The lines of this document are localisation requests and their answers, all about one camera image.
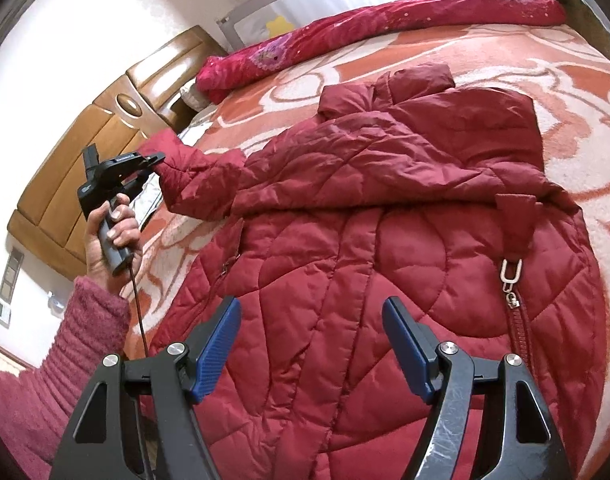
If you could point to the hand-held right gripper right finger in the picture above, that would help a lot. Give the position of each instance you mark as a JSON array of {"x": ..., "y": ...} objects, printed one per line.
[{"x": 410, "y": 350}]

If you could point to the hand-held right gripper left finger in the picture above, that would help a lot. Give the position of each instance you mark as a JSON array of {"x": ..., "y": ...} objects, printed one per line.
[{"x": 217, "y": 347}]

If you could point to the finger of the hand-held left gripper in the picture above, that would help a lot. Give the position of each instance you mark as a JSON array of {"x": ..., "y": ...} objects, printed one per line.
[
  {"x": 152, "y": 159},
  {"x": 142, "y": 177}
]

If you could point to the red quilted down jacket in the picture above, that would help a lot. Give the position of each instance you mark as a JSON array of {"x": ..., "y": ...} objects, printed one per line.
[{"x": 360, "y": 270}]

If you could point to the person's left forearm pink sleeve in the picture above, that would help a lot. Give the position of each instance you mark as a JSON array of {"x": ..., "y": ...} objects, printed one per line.
[{"x": 75, "y": 350}]

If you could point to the person's left hand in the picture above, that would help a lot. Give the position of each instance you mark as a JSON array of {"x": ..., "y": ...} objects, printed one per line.
[{"x": 97, "y": 255}]

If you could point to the wooden headboard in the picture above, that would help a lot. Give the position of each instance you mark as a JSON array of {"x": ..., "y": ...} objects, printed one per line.
[{"x": 85, "y": 160}]

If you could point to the white patterned bed sheet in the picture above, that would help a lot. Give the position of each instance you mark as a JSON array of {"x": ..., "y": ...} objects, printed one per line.
[{"x": 150, "y": 205}]

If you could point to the beige pillow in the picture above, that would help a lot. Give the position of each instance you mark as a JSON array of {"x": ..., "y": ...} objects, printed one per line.
[{"x": 191, "y": 96}]

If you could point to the red floral quilt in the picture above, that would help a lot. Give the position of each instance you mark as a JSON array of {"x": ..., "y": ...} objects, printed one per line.
[{"x": 365, "y": 25}]

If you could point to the orange and white blanket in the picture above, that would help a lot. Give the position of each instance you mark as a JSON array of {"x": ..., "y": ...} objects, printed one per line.
[{"x": 585, "y": 85}]

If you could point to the dark wall plug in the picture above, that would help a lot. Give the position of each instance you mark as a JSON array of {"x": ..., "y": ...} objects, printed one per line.
[{"x": 56, "y": 300}]

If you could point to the wall switch panel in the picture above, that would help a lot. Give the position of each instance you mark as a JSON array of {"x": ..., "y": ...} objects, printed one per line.
[{"x": 9, "y": 285}]

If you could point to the grey bed guard rail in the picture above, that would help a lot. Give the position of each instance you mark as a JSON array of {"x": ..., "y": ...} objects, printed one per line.
[{"x": 245, "y": 15}]

